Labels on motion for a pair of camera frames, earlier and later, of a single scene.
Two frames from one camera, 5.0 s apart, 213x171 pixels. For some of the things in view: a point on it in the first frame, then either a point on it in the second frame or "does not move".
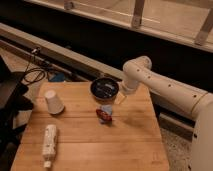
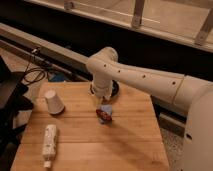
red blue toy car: [104, 113] does not move
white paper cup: [54, 103] does not move
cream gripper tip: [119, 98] → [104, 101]
